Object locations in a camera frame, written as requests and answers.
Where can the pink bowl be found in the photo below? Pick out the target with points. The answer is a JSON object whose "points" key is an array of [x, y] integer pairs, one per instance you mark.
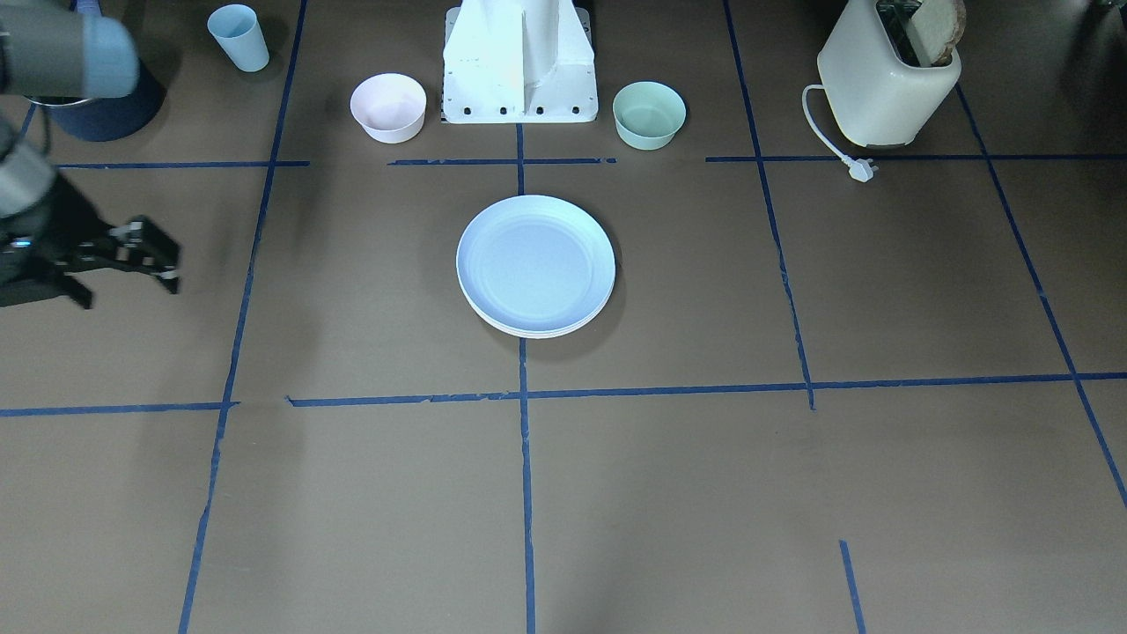
{"points": [[390, 108]]}

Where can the bread slice in toaster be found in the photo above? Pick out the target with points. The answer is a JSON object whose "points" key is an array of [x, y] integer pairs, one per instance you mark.
{"points": [[934, 29]]}

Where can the green bowl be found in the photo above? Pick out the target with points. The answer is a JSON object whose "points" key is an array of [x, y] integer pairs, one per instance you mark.
{"points": [[648, 115]]}

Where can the light blue plate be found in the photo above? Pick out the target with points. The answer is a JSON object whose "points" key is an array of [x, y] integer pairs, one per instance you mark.
{"points": [[535, 261]]}

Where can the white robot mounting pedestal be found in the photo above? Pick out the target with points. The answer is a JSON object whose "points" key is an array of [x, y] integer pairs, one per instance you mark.
{"points": [[518, 62]]}

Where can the dark blue saucepan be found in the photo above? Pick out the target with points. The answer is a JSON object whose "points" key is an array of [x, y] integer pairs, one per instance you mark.
{"points": [[106, 119]]}

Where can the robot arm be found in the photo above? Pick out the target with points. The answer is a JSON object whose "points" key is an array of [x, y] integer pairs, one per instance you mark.
{"points": [[84, 70]]}

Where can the cream white plate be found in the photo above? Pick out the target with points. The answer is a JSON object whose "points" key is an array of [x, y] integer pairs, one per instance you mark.
{"points": [[587, 315]]}

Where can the cream toaster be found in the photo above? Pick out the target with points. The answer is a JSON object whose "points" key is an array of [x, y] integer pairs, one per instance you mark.
{"points": [[878, 93]]}

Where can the light blue cup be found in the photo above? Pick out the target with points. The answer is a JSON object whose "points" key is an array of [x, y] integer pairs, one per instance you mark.
{"points": [[236, 29]]}

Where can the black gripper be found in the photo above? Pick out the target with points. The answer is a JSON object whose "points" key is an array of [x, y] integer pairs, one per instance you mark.
{"points": [[69, 225]]}

